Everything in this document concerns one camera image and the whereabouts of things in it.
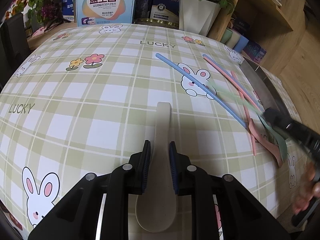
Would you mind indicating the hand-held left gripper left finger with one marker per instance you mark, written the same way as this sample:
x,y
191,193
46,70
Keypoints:
x,y
146,165

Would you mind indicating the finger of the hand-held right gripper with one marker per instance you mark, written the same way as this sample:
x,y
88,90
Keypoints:
x,y
285,123

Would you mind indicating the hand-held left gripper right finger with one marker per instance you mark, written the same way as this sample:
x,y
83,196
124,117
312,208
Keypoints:
x,y
173,167

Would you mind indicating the green spoon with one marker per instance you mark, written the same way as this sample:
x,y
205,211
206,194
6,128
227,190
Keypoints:
x,y
278,142

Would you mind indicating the white spoon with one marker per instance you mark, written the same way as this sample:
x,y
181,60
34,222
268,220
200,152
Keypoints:
x,y
161,135

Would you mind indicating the metal utensil container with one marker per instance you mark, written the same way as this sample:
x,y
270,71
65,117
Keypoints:
x,y
260,82

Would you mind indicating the green chopstick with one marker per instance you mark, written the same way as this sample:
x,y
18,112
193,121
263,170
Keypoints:
x,y
232,95

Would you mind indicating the blue chopstick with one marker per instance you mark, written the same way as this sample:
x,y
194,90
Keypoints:
x,y
200,87
220,66

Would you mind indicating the person's right hand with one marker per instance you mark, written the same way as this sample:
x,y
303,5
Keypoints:
x,y
312,182

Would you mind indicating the pink spoon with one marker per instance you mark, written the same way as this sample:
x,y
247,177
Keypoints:
x,y
271,150

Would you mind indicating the pink chopstick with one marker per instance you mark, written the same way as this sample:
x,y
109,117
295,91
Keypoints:
x,y
225,73
246,115

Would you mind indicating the purple box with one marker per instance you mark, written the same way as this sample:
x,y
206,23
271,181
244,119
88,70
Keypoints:
x,y
255,52

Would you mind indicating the blue cup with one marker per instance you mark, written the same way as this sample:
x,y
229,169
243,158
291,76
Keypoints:
x,y
242,44

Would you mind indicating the beige cup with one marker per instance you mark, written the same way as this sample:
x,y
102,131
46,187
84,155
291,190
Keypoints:
x,y
234,40

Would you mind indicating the green cup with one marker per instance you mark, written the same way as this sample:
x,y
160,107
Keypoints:
x,y
225,36

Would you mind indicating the wooden shelf unit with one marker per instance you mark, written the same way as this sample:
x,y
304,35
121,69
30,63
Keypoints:
x,y
275,17

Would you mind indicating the dark box with moon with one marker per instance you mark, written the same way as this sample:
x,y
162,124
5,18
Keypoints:
x,y
238,26

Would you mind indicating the white faceted flower pot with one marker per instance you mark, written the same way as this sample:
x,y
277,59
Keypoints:
x,y
197,17

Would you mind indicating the gold tray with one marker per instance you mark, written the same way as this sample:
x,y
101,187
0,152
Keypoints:
x,y
155,23

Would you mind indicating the dark blue box white label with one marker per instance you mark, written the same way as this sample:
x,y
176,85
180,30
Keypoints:
x,y
166,5

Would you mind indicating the dark blue patterned box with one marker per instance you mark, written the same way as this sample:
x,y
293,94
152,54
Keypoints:
x,y
145,2

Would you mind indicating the white and blue box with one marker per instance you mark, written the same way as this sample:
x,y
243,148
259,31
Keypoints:
x,y
107,2

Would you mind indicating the pink cloth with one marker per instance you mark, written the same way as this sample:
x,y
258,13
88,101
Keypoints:
x,y
42,31

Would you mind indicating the blue and white carton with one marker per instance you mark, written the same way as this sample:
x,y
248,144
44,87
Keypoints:
x,y
68,7

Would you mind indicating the black chair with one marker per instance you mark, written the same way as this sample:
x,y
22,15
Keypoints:
x,y
12,40

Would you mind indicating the pink cherry blossom plant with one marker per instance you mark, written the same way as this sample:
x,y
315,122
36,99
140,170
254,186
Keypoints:
x,y
42,2

